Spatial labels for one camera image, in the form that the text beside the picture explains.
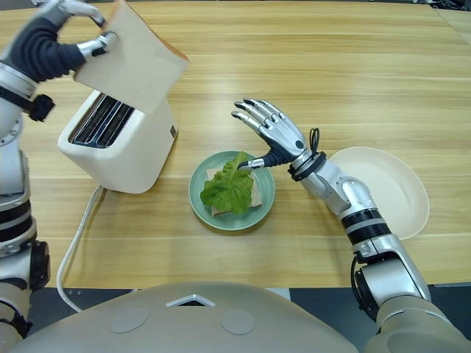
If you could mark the cream plate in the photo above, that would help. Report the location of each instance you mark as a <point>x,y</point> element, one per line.
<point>393,187</point>

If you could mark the green plate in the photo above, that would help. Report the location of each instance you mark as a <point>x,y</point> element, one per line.
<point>232,220</point>

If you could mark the robot body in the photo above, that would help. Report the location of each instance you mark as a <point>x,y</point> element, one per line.
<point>191,320</point>

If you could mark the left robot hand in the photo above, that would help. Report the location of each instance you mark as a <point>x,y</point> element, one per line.
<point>37,48</point>

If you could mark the green lettuce leaf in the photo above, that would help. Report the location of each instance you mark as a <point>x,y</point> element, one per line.
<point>230,187</point>

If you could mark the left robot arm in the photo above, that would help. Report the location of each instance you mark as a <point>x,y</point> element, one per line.
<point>13,176</point>

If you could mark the cream toaster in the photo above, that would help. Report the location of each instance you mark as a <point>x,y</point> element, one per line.
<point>121,147</point>

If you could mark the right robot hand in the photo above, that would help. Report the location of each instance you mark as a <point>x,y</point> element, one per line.
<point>281,134</point>

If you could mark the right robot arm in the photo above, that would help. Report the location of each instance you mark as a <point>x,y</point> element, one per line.
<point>371,242</point>

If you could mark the bread slice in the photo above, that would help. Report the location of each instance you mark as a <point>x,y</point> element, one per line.
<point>132,62</point>
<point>254,198</point>

